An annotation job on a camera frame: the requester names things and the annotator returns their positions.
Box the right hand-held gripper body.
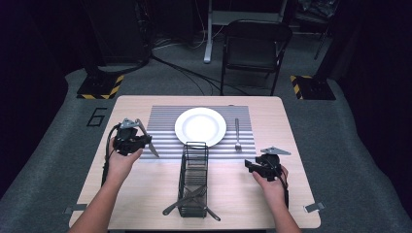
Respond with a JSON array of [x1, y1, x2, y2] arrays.
[[255, 146, 292, 183]]

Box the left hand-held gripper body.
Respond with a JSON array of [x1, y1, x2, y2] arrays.
[[112, 117, 146, 156]]

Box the silver table knife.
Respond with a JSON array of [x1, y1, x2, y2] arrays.
[[193, 189, 223, 222], [135, 118, 160, 159]]

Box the black wire cutlery basket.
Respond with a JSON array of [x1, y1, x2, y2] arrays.
[[177, 141, 210, 218]]

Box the person's right hand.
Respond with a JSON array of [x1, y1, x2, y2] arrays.
[[252, 165, 290, 202]]

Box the person's left hand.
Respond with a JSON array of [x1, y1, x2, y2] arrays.
[[106, 137, 144, 184]]

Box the brown white striped placemat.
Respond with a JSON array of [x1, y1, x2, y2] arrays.
[[139, 105, 258, 161]]

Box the silver fork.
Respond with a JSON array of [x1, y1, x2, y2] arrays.
[[162, 185, 207, 216], [233, 117, 243, 152]]

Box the white round plate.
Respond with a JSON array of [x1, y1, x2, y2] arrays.
[[174, 107, 227, 148]]

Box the black base with hazard stripes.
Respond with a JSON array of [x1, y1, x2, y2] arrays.
[[290, 74, 337, 101], [76, 74, 125, 101]]

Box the grey metal table clip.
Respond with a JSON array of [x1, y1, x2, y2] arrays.
[[303, 201, 326, 214], [62, 203, 88, 216]]

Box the black folding chair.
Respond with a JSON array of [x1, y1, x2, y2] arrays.
[[220, 18, 294, 97]]

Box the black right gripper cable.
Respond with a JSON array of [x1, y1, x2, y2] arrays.
[[277, 167, 291, 209]]

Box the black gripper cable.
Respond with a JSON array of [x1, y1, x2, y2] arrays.
[[100, 123, 121, 187], [277, 167, 291, 209]]

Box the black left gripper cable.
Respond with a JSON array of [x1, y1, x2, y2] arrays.
[[100, 123, 121, 187]]

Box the black floor cables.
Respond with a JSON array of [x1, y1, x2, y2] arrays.
[[96, 38, 251, 97]]

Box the white desk frame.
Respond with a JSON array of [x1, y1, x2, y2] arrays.
[[202, 0, 290, 64]]

